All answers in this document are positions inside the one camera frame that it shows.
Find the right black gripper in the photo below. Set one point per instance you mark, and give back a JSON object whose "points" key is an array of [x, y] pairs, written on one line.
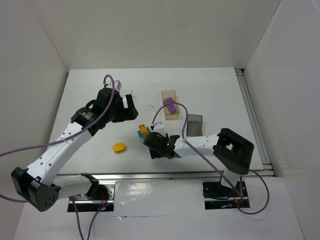
{"points": [[155, 153]]}

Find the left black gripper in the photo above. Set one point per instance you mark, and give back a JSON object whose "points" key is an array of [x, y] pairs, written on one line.
{"points": [[129, 109]]}

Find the yellow rounded lego brick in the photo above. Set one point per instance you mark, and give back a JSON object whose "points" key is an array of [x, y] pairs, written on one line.
{"points": [[119, 147]]}

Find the purple curved lego brick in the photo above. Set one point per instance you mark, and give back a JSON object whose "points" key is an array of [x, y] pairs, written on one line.
{"points": [[169, 102]]}

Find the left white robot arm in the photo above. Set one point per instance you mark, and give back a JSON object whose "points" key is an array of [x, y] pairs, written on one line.
{"points": [[37, 183]]}

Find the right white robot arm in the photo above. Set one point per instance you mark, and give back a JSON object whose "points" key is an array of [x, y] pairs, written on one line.
{"points": [[232, 150]]}

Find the teal lego brick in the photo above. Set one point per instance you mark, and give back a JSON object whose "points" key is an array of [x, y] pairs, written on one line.
{"points": [[144, 136]]}

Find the clear plastic container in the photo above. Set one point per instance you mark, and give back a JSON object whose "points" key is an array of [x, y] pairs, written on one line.
{"points": [[128, 92]]}

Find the yellow arched lego brick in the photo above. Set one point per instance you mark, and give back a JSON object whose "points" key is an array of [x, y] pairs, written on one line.
{"points": [[143, 130]]}

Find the orange transparent container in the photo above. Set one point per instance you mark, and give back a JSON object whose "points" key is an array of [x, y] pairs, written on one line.
{"points": [[166, 94]]}

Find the smoky grey container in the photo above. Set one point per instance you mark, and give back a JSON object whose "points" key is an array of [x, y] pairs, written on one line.
{"points": [[194, 125]]}

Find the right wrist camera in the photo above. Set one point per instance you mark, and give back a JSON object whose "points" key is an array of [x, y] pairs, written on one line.
{"points": [[158, 127]]}

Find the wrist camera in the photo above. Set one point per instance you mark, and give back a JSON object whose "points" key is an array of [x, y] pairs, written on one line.
{"points": [[158, 127], [116, 85]]}

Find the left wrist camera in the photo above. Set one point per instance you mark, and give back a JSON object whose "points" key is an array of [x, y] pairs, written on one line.
{"points": [[116, 85]]}

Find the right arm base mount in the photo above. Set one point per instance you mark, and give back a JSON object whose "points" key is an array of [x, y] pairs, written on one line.
{"points": [[218, 197]]}

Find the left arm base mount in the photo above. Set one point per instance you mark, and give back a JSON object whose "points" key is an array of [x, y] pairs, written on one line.
{"points": [[103, 198]]}

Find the aluminium rail right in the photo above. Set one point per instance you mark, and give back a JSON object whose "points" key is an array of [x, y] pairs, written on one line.
{"points": [[260, 143]]}

